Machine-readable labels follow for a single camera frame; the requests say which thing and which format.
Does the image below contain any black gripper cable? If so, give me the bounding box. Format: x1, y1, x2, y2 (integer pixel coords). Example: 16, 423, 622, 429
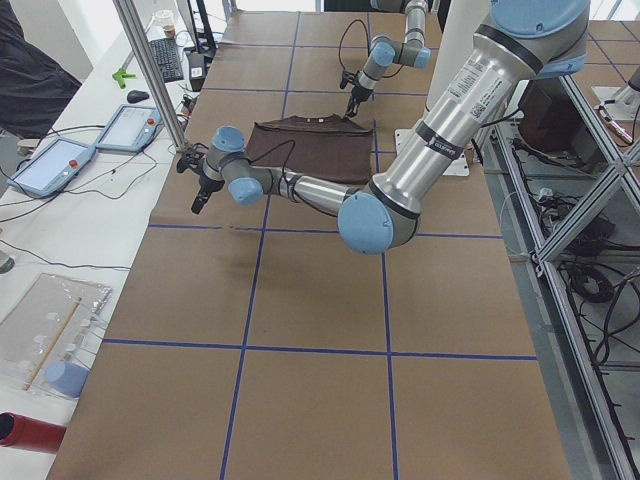
337, 18, 374, 76

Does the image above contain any dark brown t-shirt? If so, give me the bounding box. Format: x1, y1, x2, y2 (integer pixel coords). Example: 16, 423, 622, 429
246, 115, 373, 184

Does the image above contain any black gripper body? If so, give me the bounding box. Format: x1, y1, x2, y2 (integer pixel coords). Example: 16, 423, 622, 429
176, 147, 224, 198
340, 70, 373, 108

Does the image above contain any blue plastic cup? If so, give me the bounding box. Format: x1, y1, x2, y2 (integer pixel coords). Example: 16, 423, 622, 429
45, 361, 90, 398

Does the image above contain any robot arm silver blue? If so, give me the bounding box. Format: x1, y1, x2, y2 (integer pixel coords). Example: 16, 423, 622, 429
339, 0, 434, 118
177, 1, 590, 254

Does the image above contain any teach pendant far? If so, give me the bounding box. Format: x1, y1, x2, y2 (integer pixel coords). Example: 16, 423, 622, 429
95, 104, 161, 153

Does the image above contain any clear plastic bag sheet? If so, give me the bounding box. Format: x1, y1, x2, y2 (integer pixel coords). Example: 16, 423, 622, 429
1, 274, 112, 399

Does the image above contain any aluminium frame rail structure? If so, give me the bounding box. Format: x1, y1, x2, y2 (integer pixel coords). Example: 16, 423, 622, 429
482, 64, 639, 479

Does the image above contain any teach pendant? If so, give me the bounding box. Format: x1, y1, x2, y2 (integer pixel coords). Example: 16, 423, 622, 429
7, 137, 96, 198
95, 104, 161, 153

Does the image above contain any black keyboard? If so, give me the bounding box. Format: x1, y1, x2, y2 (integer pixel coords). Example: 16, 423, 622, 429
148, 38, 184, 83

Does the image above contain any red cylinder bottle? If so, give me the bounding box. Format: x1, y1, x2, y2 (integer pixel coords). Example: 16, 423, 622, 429
1, 412, 66, 454

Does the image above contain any black computer mouse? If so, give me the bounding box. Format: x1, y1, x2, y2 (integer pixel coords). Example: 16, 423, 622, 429
126, 90, 150, 104

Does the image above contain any teach pendant near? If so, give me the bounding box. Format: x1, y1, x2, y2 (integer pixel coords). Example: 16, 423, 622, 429
7, 137, 96, 198

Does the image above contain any aluminium frame post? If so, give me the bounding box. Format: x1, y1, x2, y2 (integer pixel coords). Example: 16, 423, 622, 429
113, 0, 188, 153

